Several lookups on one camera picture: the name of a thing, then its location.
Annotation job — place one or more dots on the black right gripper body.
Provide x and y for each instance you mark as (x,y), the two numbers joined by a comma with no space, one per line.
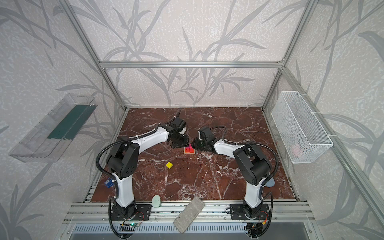
(199,144)

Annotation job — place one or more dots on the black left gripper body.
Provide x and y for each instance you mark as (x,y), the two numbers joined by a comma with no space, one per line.
(180,141)

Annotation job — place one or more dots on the natural wood block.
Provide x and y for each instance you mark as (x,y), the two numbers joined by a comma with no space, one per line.
(189,152)

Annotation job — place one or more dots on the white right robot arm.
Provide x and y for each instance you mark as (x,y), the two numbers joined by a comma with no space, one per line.
(258,164)

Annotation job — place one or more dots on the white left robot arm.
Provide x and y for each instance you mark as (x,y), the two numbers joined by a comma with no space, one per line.
(119,160)

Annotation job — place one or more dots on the yellow cube block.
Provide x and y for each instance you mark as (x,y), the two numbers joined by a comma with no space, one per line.
(169,165)

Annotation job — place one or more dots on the pale green oval soap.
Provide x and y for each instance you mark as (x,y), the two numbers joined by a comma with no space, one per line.
(156,201)

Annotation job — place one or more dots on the grey stone slab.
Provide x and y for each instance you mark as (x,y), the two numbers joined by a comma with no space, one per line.
(188,215)

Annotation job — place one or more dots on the blue grey oval case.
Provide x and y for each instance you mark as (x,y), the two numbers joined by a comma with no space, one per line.
(270,183)

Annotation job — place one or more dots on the pink item in basket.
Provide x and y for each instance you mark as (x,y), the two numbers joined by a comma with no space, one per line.
(297,151)

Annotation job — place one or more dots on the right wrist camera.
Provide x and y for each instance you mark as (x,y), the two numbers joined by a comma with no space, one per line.
(206,134)

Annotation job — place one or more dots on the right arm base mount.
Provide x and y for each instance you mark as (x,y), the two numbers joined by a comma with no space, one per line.
(245,212)

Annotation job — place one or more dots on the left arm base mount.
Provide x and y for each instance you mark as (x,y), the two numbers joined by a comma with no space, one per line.
(140,212)

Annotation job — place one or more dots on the aluminium horizontal frame bar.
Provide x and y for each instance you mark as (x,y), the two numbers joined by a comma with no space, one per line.
(178,64)

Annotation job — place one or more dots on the white wire basket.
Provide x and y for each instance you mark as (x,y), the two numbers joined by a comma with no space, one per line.
(298,125)

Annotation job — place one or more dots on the clear plastic wall bin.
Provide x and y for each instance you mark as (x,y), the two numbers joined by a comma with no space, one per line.
(49,139)

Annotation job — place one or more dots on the aluminium frame post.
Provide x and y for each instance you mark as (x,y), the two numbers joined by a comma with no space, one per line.
(307,14)

